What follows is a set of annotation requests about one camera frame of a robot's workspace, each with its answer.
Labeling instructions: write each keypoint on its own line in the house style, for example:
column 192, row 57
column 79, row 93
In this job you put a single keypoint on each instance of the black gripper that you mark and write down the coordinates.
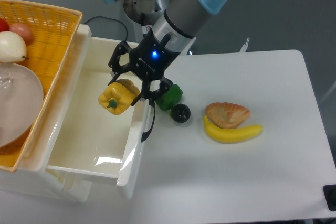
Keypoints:
column 148, row 61

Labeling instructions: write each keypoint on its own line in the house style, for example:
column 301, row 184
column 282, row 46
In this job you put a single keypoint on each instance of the yellow toy bell pepper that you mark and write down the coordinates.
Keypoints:
column 118, row 96

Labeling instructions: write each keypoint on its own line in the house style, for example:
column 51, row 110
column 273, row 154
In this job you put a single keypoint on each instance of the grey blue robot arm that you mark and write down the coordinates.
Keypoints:
column 173, row 31

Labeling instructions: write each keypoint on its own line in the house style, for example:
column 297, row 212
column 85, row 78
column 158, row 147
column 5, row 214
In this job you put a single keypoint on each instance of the green toy bell pepper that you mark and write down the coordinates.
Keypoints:
column 168, row 100

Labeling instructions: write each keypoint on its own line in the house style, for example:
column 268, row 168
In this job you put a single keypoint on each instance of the white open upper drawer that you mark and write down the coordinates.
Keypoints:
column 94, row 144

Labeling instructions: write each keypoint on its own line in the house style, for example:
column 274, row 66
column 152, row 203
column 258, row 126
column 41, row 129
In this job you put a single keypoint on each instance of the white drawer cabinet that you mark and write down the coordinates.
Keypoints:
column 33, row 175

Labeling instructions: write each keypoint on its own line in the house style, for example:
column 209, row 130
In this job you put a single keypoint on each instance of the black round toy fruit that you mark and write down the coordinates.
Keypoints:
column 180, row 113

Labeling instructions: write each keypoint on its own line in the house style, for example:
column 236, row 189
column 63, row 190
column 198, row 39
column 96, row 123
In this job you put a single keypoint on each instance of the orange toy croissant pastry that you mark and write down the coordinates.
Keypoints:
column 227, row 115

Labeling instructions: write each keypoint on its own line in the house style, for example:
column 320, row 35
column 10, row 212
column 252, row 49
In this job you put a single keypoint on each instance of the yellow toy banana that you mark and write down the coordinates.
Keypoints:
column 230, row 136

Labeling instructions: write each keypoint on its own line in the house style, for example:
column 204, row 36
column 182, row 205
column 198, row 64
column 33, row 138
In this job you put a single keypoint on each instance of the yellow woven basket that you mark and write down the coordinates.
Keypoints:
column 54, row 28

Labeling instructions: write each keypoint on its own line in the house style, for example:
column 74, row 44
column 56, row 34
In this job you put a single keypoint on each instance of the pink toy peach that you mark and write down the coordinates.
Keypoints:
column 24, row 31

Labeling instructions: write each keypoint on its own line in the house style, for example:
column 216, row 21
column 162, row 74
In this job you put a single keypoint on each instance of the white toy pear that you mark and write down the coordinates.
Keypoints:
column 13, row 48

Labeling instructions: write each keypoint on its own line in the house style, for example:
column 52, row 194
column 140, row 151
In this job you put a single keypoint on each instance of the red toy tomato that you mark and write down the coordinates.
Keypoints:
column 4, row 26

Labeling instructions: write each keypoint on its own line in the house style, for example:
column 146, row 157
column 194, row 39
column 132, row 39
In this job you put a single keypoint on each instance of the black object at edge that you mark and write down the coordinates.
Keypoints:
column 330, row 196

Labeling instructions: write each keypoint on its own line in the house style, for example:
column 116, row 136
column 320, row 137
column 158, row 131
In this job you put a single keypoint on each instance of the black drawer handle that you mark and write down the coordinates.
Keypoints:
column 147, row 133

